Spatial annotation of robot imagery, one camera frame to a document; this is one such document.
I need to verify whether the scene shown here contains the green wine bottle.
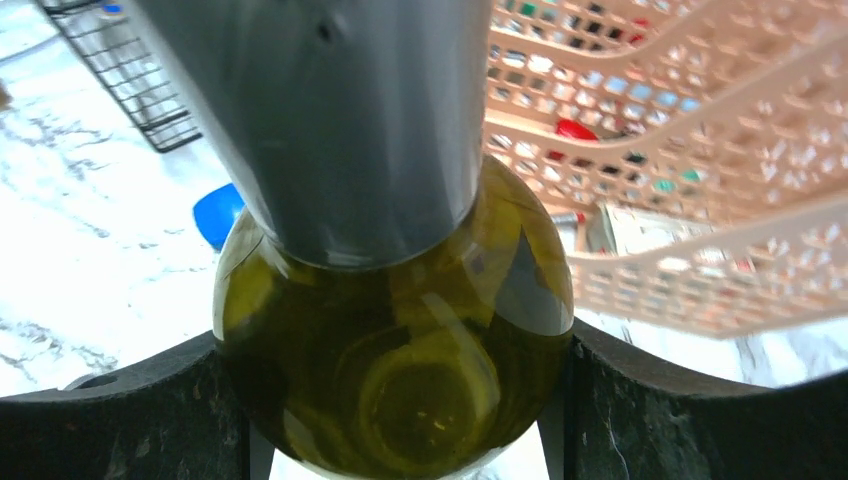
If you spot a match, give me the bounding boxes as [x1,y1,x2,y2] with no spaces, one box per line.
[127,1,574,479]

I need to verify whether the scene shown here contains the black wire wine rack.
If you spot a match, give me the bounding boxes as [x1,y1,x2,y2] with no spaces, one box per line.
[36,0,202,153]

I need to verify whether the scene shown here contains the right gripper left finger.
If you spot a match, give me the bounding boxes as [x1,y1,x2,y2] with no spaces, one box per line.
[1,333,249,479]

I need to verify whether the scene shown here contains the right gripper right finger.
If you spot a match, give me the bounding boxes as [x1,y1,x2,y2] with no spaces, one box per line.
[538,321,847,479]

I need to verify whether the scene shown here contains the blue stamp block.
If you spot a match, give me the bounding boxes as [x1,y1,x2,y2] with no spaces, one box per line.
[192,183,245,251]

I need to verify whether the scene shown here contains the peach plastic file organizer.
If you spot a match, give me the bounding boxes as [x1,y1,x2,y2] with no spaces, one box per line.
[485,1,847,338]

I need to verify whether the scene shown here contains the red object in organizer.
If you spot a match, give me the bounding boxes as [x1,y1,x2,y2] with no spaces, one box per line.
[544,118,599,162]

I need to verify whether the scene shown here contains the white tape dispenser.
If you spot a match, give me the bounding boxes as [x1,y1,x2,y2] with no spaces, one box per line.
[585,203,715,255]

